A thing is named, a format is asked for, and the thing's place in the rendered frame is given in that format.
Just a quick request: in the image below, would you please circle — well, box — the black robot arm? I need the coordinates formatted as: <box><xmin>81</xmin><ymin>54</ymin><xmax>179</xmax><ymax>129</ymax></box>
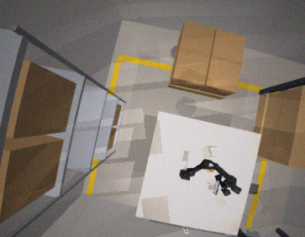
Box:
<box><xmin>182</xmin><ymin>159</ymin><xmax>242</xmax><ymax>194</ymax></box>

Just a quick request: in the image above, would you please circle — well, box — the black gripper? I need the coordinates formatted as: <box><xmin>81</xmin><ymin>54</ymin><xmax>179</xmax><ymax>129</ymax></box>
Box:
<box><xmin>215</xmin><ymin>174</ymin><xmax>231</xmax><ymax>197</ymax></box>

